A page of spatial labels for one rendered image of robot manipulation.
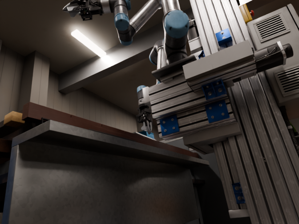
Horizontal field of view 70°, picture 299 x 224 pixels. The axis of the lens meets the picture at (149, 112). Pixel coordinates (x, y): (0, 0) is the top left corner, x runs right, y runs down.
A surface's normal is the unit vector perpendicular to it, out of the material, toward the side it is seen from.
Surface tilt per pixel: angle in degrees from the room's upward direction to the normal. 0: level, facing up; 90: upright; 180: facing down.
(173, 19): 97
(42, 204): 90
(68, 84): 90
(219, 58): 90
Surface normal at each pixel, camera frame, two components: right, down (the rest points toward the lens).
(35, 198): 0.82, -0.32
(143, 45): -0.48, -0.29
